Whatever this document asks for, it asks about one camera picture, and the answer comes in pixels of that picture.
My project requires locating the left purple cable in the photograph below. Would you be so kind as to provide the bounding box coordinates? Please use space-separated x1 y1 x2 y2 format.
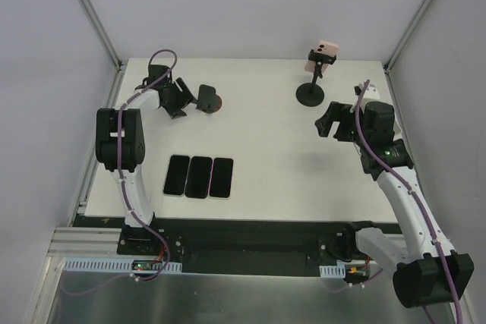
60 49 179 294

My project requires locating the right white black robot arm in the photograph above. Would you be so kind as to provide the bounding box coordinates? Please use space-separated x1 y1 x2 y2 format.
315 101 474 308

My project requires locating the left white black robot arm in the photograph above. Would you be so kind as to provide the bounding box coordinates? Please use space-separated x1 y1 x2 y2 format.
95 64 196 255

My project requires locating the black clamp tripod stand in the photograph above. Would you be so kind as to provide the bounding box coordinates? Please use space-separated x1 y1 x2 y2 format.
295 49 336 107

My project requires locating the white cable duct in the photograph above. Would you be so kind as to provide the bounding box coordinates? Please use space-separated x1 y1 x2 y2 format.
64 257 182 275
319 263 346 279

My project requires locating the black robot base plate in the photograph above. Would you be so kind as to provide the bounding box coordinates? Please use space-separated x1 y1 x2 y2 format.
71 215 403 275

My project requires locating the purple cable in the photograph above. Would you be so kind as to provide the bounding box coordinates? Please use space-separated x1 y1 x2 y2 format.
60 49 179 294
352 79 464 324

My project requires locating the white metal phone stand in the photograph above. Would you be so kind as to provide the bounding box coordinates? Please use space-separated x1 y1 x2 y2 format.
393 121 402 138

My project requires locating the left white cable duct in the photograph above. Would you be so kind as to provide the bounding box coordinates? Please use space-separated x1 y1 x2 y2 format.
64 257 182 275

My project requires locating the cream-edged black phone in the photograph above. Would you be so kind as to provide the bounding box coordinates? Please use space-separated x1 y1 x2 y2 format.
209 158 234 199

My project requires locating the right aluminium frame post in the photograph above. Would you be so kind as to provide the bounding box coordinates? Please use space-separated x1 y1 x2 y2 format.
383 0 434 75

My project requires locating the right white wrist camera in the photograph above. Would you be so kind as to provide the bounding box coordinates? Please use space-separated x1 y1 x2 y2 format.
354 81 381 109

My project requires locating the blue-edged black phone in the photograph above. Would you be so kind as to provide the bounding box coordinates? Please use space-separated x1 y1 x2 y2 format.
163 155 191 197

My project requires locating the aluminium frame post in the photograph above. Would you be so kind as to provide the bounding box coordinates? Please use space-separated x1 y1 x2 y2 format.
383 0 434 75
78 0 123 71

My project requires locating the round brown phone stand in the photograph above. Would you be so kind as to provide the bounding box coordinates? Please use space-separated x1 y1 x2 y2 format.
196 84 222 114

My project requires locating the left aluminium frame post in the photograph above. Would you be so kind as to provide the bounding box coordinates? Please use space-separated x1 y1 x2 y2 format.
78 0 123 71

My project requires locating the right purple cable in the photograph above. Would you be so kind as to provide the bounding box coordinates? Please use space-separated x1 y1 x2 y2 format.
352 79 464 324

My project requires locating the pink phone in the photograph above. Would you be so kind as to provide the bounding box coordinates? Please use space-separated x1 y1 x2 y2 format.
305 41 339 73

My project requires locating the right white cable duct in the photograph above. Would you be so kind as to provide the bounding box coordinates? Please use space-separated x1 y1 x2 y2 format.
319 263 346 279

